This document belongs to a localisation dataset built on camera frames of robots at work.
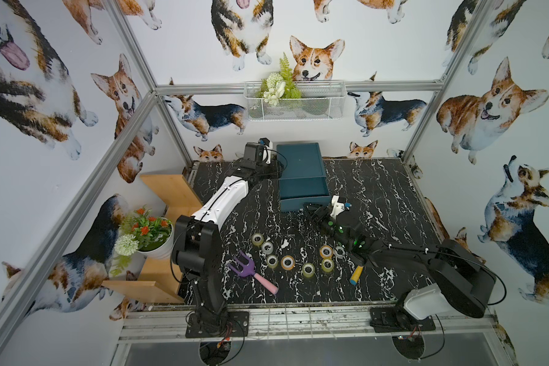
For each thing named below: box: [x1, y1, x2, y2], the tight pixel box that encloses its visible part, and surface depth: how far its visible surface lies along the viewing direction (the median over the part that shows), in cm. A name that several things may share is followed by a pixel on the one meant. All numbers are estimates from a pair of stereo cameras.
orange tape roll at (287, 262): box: [280, 254, 296, 271], surface depth 89 cm
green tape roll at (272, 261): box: [266, 254, 279, 269], surface depth 89 cm
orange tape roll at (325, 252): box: [319, 244, 334, 260], surface depth 92 cm
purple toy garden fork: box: [227, 250, 280, 296], surface depth 87 cm
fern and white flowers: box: [254, 51, 302, 106], surface depth 82 cm
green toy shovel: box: [349, 265, 364, 286], surface depth 83 cm
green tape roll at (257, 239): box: [251, 233, 264, 247], surface depth 94 cm
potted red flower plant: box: [109, 205, 175, 277], surface depth 73 cm
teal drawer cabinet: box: [276, 141, 331, 213], surface depth 90 cm
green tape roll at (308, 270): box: [301, 262, 315, 278], surface depth 86 cm
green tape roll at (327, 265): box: [321, 258, 335, 273], surface depth 87 cm
